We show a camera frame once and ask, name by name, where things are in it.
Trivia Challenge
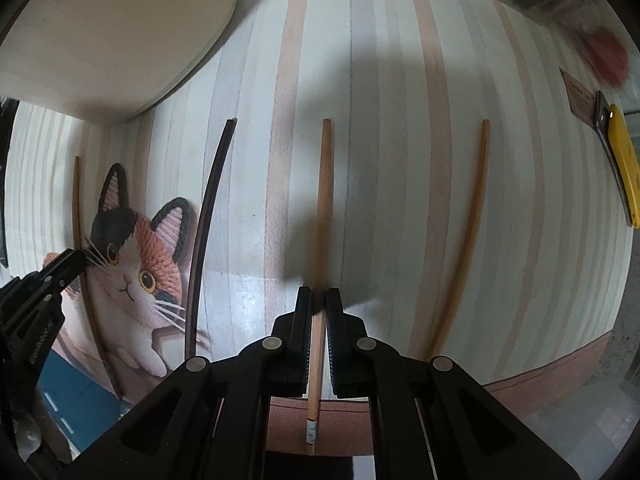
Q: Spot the small brown card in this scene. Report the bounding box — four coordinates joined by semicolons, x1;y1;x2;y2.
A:
559;67;601;123

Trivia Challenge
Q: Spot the light wooden chopstick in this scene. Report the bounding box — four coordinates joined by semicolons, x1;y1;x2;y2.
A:
73;156;123;398
305;118;334;457

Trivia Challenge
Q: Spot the thin brown wooden chopstick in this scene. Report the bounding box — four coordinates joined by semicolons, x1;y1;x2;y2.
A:
429;119;491;358

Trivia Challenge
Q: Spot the yellow utility knife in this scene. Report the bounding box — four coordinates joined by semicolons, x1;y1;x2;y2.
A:
595;91;640;228

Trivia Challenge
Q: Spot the red food item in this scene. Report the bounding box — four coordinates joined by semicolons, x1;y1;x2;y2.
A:
582;27;632;86

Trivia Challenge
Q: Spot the cream round utensil holder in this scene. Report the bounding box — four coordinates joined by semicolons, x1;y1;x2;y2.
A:
0;0;238;122

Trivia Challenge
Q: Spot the dark wooden chopstick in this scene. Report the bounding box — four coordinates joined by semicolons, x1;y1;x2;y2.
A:
185;118;237;359

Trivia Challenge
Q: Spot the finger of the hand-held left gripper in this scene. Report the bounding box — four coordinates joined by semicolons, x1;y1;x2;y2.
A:
41;248;89;292

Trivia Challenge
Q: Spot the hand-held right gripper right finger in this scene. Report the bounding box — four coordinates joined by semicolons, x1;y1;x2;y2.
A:
325;287;581;480

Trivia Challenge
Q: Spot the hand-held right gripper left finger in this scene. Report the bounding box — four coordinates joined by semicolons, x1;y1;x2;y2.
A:
60;286;318;480

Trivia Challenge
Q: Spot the striped cat print table mat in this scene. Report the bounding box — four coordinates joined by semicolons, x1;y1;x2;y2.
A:
0;0;632;458

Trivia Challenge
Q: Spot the blue kitchen cabinet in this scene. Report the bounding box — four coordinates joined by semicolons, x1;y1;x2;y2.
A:
37;355;131;461

